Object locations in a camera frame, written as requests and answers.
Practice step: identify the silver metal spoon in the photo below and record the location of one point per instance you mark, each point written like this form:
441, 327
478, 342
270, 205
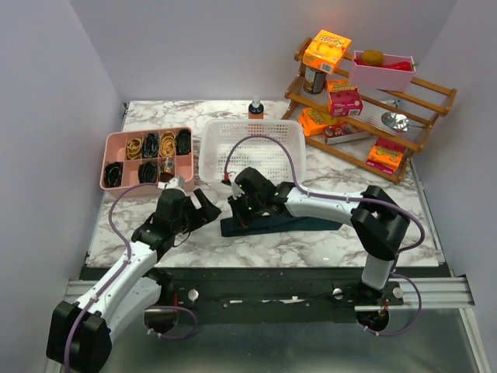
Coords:
398, 122

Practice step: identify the yellow rolled tie left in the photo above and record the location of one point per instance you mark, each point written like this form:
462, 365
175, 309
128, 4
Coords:
134, 149

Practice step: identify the pink rectangular bin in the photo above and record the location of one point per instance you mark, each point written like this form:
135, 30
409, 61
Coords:
379, 78

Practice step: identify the dark jar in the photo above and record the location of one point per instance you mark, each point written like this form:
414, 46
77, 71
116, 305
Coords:
314, 80

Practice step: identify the pink sponge box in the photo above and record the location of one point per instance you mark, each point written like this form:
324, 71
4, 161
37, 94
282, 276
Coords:
343, 98

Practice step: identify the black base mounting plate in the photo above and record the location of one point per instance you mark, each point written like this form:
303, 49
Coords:
260, 295

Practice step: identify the wooden tiered rack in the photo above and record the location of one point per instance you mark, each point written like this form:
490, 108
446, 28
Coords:
434, 102

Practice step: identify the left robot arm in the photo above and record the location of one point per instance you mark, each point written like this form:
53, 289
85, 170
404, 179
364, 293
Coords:
82, 333

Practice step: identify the pink compartment organizer box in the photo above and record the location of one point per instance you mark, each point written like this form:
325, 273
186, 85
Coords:
133, 160

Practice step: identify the aluminium rail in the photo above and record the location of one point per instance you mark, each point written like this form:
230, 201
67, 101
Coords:
435, 293

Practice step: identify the orange sponge box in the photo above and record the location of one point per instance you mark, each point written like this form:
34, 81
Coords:
314, 122
386, 156
326, 51

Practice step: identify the orange spray bottle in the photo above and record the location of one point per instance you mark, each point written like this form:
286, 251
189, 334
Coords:
256, 109

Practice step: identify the yellow rolled tie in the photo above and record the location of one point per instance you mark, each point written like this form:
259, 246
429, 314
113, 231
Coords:
167, 144
134, 149

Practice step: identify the dark green tie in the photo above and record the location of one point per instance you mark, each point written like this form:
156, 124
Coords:
270, 225

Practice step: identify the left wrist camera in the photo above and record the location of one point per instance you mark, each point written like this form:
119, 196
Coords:
176, 183

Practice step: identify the red chili pepper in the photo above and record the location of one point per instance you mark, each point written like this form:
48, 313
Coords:
400, 66

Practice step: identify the patterned rolled tie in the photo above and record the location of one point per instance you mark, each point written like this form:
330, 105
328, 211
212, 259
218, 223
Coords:
166, 169

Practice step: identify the orange sponge box middle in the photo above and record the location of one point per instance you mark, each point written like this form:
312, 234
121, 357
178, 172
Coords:
314, 122

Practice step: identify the black rolled tie bottom middle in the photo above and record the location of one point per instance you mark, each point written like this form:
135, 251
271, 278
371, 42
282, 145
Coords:
148, 172

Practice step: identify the black rolled tie bottom left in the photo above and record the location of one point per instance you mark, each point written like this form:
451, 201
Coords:
112, 176

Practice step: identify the orange sponge box lower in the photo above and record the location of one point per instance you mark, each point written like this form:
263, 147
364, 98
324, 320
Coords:
386, 156

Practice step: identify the brown potato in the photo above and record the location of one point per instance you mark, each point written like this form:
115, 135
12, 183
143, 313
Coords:
372, 58

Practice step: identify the white red flat box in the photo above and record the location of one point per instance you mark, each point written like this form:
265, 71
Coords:
343, 132

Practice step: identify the black rolled tie top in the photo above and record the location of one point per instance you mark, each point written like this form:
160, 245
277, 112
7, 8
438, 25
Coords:
183, 142

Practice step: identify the black rolled tie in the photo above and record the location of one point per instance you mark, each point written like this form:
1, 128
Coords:
183, 142
112, 176
148, 172

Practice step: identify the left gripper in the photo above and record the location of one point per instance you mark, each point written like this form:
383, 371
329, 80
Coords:
201, 217

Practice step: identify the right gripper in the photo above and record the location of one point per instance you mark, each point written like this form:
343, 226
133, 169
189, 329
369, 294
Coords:
240, 218

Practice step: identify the white plastic basket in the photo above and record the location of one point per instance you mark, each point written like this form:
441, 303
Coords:
261, 144

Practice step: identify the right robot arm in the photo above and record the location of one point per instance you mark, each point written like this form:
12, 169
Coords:
376, 218

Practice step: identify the dark blue rolled tie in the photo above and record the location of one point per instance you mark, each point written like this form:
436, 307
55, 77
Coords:
150, 146

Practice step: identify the orange sponge box top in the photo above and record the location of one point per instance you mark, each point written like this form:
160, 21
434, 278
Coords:
326, 51

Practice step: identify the yellow rolled tie right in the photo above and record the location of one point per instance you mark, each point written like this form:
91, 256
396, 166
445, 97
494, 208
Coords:
167, 144

